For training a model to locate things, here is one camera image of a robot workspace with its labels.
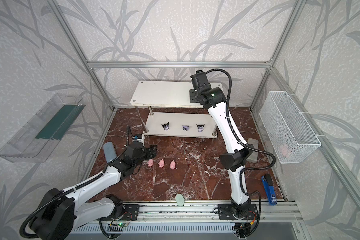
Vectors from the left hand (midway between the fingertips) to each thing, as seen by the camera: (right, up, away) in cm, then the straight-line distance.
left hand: (154, 143), depth 86 cm
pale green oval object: (+16, -28, -10) cm, 34 cm away
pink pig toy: (-3, -12, +3) cm, 13 cm away
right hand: (+25, +30, -8) cm, 40 cm away
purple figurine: (+18, +8, +10) cm, 22 cm away
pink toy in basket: (+68, -2, -14) cm, 69 cm away
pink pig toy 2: (+3, -13, +3) cm, 13 cm away
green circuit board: (-12, -37, -16) cm, 42 cm away
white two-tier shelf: (+11, +28, -6) cm, 30 cm away
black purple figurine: (+5, +9, +10) cm, 14 cm away
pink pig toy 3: (+10, -14, +2) cm, 17 cm away
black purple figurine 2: (+27, +9, +7) cm, 29 cm away
